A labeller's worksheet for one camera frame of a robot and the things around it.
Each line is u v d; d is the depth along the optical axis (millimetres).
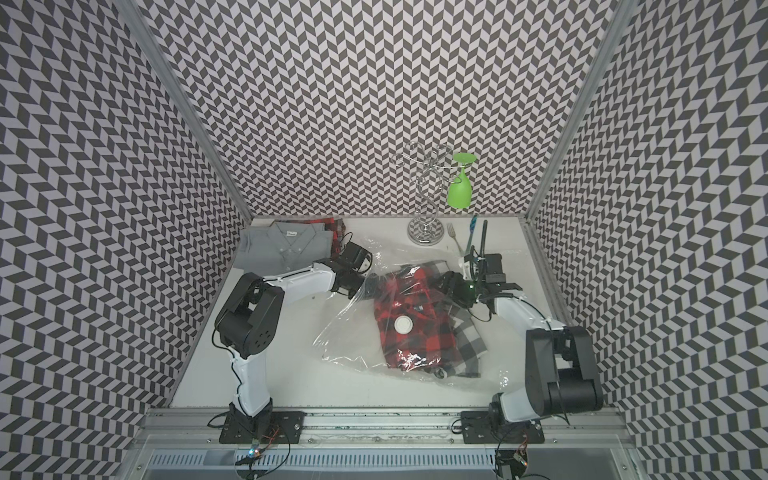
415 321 866
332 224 1092
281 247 992
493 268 707
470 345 840
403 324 866
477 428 739
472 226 1158
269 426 681
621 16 667
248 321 513
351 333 771
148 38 747
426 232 1296
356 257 788
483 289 720
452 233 1129
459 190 938
